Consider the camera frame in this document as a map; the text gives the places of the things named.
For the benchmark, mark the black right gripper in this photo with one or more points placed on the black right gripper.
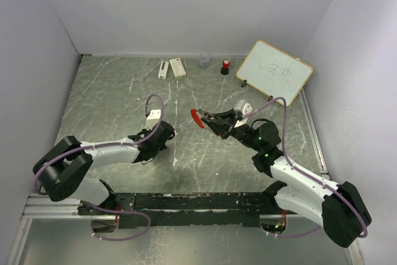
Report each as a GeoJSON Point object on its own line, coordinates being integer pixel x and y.
{"type": "Point", "coordinates": [220, 126]}

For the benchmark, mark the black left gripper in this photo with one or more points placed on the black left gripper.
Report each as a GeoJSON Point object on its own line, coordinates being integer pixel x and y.
{"type": "Point", "coordinates": [164, 146]}

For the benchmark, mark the red handled metal key holder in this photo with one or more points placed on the red handled metal key holder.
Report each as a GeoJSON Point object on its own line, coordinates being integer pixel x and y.
{"type": "Point", "coordinates": [201, 117]}

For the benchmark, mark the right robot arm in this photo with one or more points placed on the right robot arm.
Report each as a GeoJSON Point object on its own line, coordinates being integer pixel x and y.
{"type": "Point", "coordinates": [337, 208]}

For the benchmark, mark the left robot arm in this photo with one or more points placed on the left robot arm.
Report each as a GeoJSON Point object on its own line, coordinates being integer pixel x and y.
{"type": "Point", "coordinates": [62, 171]}

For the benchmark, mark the red black stamp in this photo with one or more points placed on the red black stamp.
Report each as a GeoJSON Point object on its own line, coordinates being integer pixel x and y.
{"type": "Point", "coordinates": [225, 67]}

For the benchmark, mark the clear paperclip jar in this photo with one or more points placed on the clear paperclip jar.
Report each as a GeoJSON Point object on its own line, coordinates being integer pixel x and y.
{"type": "Point", "coordinates": [204, 60]}

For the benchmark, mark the yellow framed whiteboard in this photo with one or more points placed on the yellow framed whiteboard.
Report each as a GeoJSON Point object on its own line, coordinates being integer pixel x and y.
{"type": "Point", "coordinates": [274, 72]}

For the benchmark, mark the white stapler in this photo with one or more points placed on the white stapler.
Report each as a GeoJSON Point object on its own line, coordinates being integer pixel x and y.
{"type": "Point", "coordinates": [163, 69]}

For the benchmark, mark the white green staple box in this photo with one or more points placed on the white green staple box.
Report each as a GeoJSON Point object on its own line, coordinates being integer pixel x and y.
{"type": "Point", "coordinates": [177, 68]}

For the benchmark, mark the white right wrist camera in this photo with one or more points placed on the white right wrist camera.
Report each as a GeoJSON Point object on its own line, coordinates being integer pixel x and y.
{"type": "Point", "coordinates": [242, 108]}

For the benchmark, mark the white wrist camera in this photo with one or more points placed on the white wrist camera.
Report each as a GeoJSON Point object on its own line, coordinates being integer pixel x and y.
{"type": "Point", "coordinates": [152, 119]}
{"type": "Point", "coordinates": [242, 108]}

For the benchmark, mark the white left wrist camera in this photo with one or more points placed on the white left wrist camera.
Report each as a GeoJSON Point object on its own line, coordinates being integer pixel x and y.
{"type": "Point", "coordinates": [152, 119]}

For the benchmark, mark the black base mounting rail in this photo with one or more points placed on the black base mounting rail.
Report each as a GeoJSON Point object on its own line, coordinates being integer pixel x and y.
{"type": "Point", "coordinates": [248, 209]}

